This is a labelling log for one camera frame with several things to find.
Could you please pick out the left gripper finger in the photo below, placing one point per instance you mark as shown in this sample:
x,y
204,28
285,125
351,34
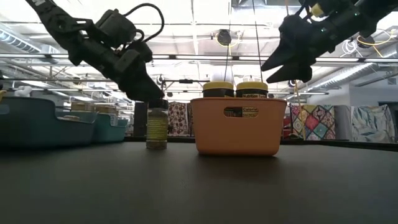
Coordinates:
x,y
143,87

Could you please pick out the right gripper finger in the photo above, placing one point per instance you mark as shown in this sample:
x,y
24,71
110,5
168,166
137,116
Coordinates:
x,y
284,57
297,72

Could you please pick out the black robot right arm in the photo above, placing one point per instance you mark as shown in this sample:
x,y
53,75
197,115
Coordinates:
x,y
385,7

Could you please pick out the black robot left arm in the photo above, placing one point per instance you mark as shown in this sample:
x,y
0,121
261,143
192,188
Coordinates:
x,y
56,18

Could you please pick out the yellow tape tag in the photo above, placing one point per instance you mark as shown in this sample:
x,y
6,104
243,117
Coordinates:
x,y
317,10

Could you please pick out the black monitor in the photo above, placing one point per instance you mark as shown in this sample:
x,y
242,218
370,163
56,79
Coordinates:
x,y
140,119

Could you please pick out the black tripod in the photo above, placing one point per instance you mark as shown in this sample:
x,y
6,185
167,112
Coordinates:
x,y
186,81

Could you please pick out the brown white dotted cloth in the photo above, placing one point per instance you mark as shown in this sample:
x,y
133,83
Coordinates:
x,y
178,119

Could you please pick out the colourful patterned cloth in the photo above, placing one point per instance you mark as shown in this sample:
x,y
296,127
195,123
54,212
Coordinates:
x,y
314,123

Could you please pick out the dark ceiling fixture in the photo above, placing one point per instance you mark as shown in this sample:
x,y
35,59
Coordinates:
x,y
366,42
224,37

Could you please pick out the teal plastic bin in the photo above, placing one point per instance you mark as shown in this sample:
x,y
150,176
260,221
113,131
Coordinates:
x,y
107,132

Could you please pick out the white rounded object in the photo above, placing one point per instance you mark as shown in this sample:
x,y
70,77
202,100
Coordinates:
x,y
23,91

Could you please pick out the salmon red plastic bin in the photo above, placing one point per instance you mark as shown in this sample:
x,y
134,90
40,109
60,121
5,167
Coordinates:
x,y
236,137

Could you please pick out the leaf patterned cloth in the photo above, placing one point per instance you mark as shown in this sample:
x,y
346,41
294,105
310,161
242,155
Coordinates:
x,y
371,123

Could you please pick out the blue plastic bin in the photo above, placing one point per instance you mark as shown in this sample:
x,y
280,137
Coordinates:
x,y
37,127

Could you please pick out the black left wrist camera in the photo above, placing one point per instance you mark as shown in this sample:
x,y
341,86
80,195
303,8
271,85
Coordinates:
x,y
116,28

